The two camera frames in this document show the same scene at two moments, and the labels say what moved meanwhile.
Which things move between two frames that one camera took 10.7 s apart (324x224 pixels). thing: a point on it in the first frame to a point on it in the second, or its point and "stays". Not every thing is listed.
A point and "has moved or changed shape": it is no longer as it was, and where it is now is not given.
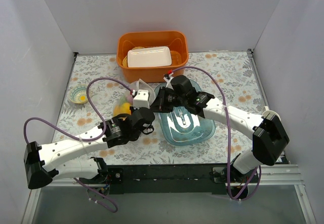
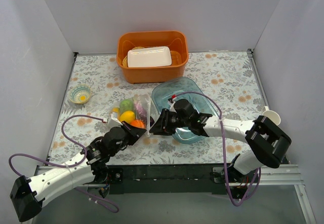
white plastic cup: (270, 114) stays
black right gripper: (161, 100) to (164, 121)
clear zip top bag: (124, 104) has moved or changed shape
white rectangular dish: (160, 56) stays
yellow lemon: (125, 107) has moved or changed shape
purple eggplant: (130, 99) has moved or changed shape
